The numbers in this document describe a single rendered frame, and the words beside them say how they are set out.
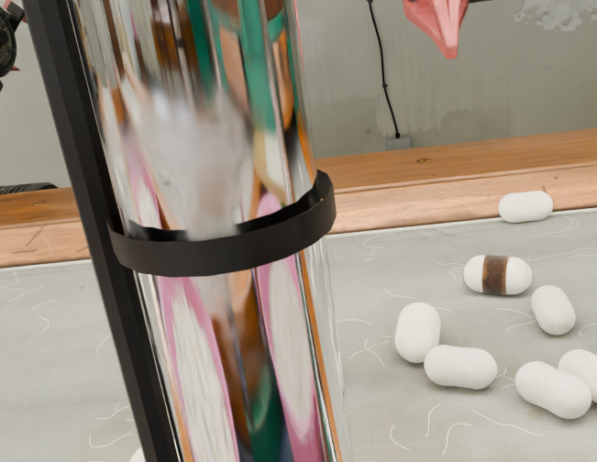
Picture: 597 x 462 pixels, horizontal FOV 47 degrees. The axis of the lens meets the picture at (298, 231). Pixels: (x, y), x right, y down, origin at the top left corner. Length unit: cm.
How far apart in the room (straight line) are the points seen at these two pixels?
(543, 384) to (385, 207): 23
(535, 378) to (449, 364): 4
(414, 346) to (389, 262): 12
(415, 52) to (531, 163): 190
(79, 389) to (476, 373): 19
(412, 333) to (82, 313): 21
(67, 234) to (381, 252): 24
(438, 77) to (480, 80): 14
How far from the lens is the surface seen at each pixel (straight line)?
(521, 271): 38
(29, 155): 264
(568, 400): 29
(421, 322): 33
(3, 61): 108
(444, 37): 48
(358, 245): 46
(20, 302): 49
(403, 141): 242
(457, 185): 50
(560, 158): 54
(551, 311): 35
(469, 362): 31
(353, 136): 244
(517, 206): 47
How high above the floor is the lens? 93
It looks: 22 degrees down
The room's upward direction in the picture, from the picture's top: 8 degrees counter-clockwise
